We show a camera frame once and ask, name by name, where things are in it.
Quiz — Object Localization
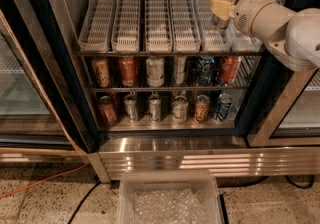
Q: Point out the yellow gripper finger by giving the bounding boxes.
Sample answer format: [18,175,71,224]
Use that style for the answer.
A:
[210,0,235,21]

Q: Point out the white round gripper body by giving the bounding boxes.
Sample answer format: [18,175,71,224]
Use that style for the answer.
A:
[233,0,276,35]

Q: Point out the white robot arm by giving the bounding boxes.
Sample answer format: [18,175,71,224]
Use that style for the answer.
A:
[210,0,320,72]

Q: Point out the red can middle shelf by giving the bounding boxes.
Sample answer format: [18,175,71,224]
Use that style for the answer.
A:
[218,56,241,84]

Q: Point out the red can shelf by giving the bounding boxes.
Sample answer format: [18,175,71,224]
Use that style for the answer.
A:
[218,56,241,84]
[98,96,118,125]

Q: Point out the blue can middle shelf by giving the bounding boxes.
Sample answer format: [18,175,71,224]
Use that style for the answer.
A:
[195,56,215,85]

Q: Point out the blue can shelf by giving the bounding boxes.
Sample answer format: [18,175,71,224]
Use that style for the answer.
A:
[213,93,232,122]
[195,56,215,85]

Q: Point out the silver can middle shelf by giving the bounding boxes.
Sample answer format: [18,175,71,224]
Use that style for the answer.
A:
[174,56,187,85]

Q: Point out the silver can shelf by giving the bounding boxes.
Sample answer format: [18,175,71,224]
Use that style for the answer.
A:
[174,56,187,85]
[124,94,139,123]

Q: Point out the white can middle shelf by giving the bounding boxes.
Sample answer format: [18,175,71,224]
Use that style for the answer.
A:
[146,57,164,87]

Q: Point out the white can shelf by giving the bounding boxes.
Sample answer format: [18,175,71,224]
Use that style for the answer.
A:
[146,57,164,87]
[172,95,188,124]

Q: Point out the tan can bottom shelf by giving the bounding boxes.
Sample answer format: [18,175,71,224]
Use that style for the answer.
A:
[193,95,210,123]

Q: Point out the tan can shelf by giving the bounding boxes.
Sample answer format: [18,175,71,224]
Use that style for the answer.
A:
[193,95,210,123]
[91,58,111,88]

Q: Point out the blue can bottom shelf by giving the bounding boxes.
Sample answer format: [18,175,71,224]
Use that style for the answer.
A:
[213,93,232,122]

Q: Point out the stainless steel fridge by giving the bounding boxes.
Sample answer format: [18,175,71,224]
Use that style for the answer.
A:
[21,0,319,181]

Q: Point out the white can bottom shelf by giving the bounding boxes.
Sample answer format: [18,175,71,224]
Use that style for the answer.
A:
[172,95,188,124]

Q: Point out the orange can middle shelf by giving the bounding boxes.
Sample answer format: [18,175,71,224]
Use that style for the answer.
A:
[119,57,137,87]

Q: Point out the silver slim can bottom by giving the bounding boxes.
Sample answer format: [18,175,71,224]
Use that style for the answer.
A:
[149,94,161,123]

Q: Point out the silver can bottom shelf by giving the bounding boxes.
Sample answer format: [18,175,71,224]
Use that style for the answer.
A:
[124,94,139,123]

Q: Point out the tan can middle shelf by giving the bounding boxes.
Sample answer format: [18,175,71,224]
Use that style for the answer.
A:
[91,58,111,88]

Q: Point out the red can bottom shelf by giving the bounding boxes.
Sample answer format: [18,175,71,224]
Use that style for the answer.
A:
[98,96,118,125]

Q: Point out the glass fridge door left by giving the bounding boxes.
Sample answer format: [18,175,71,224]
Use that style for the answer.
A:
[0,11,86,162]

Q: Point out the clear plastic bin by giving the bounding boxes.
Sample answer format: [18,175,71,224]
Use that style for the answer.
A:
[116,170,225,224]

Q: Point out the bubble wrap sheet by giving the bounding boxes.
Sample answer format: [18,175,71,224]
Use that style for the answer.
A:
[129,189,209,224]

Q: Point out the black cable right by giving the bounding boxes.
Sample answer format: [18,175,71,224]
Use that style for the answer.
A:
[217,174,315,190]

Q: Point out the black cable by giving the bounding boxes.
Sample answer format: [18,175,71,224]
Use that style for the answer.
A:
[67,179,102,224]
[217,174,315,190]

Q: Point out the orange cable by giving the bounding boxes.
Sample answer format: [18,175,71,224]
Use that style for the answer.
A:
[0,162,90,200]

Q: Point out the black cable left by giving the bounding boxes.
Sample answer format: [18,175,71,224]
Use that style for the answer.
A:
[67,179,102,224]

